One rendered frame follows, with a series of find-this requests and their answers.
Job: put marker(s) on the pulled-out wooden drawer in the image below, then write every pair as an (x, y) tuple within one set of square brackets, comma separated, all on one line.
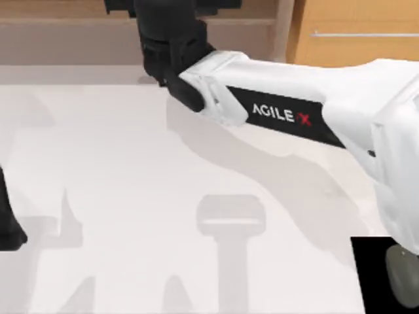
[(65, 8)]

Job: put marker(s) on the pale wooden drawer front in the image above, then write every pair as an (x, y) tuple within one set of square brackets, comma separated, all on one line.
[(82, 44)]

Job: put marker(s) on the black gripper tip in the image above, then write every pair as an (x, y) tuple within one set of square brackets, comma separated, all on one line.
[(8, 225)]

